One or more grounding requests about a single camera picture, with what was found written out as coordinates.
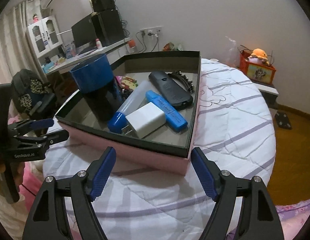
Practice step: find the pink white bottle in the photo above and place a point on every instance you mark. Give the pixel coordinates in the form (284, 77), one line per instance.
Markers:
(98, 44)

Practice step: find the blue highlighter pen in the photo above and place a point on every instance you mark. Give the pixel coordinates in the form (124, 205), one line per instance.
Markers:
(174, 119)

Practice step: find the beige curtain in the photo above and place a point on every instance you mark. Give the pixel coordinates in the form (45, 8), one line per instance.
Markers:
(15, 49)

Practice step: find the white striped quilt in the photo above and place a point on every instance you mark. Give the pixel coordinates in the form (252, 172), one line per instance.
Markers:
(234, 129)

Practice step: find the white wall socket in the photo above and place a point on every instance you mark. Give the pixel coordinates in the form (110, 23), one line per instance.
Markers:
(152, 30)

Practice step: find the black beaded hair band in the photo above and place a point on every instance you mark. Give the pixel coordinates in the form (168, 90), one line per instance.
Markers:
(182, 78)

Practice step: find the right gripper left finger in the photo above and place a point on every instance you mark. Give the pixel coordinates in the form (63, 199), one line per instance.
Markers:
(48, 219)

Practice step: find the red storage box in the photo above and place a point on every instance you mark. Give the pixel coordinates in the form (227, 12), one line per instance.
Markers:
(260, 73)

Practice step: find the black computer monitor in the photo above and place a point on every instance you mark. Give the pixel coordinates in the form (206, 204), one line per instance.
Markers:
(83, 32)

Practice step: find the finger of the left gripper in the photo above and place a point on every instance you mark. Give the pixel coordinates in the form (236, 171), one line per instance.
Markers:
(25, 126)
(38, 144)

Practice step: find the colourful snack bags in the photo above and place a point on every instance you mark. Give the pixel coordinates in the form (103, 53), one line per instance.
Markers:
(172, 47)

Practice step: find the orange plush toy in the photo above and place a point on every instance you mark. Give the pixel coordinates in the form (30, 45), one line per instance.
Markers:
(259, 56)

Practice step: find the black remote control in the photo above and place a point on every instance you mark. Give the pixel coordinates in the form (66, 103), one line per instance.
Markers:
(171, 91)

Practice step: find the white glass door cabinet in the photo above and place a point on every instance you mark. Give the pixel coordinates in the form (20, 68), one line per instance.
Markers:
(43, 36)

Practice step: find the white computer desk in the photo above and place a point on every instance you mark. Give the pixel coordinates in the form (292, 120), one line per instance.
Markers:
(79, 58)

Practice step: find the red lidded water bottle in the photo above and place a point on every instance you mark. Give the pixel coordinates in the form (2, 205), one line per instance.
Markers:
(132, 46)

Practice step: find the office chair with leopard cloth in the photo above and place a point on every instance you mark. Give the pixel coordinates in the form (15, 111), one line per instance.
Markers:
(32, 97)

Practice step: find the blue black cup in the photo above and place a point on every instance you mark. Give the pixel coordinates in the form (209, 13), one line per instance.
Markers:
(96, 81)

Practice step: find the pink box with green rim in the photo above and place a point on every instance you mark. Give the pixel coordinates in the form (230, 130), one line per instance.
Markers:
(163, 149)

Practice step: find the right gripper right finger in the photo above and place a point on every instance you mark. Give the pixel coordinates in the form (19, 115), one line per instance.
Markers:
(258, 216)

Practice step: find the white charger plug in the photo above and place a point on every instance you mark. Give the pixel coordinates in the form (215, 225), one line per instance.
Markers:
(144, 121)

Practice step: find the black computer tower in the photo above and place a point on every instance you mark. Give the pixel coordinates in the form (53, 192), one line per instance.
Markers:
(106, 21)

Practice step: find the blue capped clear tube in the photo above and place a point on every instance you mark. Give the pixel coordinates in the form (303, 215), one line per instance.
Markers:
(131, 104)

